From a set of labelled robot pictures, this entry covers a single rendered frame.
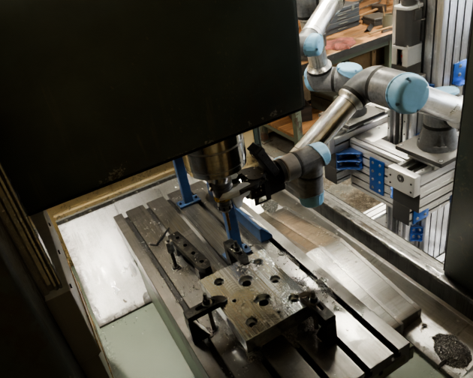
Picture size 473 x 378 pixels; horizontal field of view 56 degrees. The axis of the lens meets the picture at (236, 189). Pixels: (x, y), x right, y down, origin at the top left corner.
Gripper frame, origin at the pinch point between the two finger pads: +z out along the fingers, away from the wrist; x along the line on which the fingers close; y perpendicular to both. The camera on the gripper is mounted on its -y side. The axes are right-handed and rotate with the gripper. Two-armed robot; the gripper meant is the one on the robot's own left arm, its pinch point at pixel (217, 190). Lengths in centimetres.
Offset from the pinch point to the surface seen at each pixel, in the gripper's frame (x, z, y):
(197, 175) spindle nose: -3.8, 5.7, -8.9
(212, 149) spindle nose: -7.4, 1.9, -15.8
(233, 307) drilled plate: -7.2, 5.4, 34.1
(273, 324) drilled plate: -19.5, -0.5, 34.1
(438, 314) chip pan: -25, -61, 66
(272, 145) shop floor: 238, -155, 132
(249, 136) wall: 101, -63, 42
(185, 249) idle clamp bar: 29.6, 5.3, 36.7
